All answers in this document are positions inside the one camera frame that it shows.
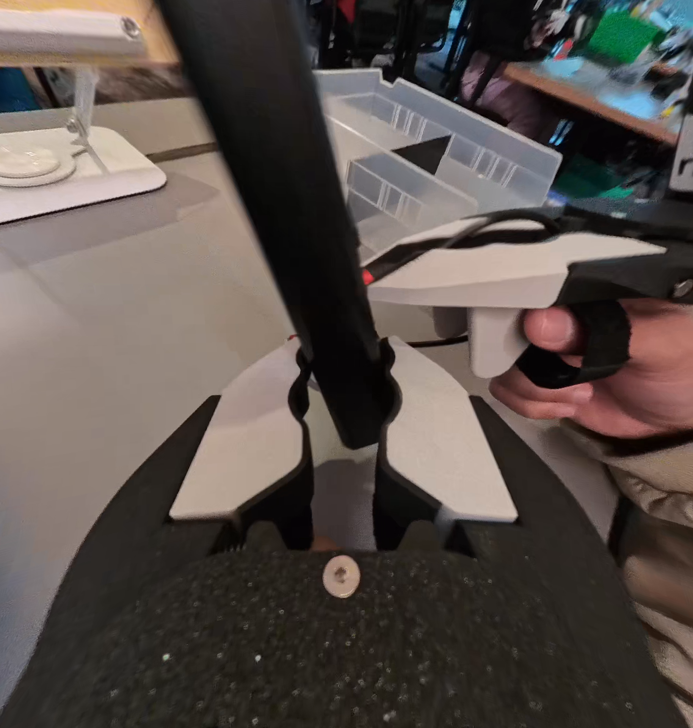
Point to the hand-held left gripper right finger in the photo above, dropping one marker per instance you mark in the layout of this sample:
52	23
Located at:
449	455

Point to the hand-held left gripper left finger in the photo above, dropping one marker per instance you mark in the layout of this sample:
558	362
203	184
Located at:
244	449

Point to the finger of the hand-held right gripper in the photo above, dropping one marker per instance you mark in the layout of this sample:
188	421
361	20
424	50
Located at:
494	276
511	227

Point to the clear plastic divided bin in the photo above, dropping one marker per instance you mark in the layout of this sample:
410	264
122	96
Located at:
415	199
494	165

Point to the person's right forearm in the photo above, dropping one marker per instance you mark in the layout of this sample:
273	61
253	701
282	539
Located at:
665	472

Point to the person's right hand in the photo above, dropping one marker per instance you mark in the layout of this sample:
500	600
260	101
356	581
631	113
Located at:
665	369

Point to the wooden background table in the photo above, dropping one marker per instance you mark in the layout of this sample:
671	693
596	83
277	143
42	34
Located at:
596	99

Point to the wooden book stand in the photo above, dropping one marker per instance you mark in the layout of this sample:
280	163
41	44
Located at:
96	170

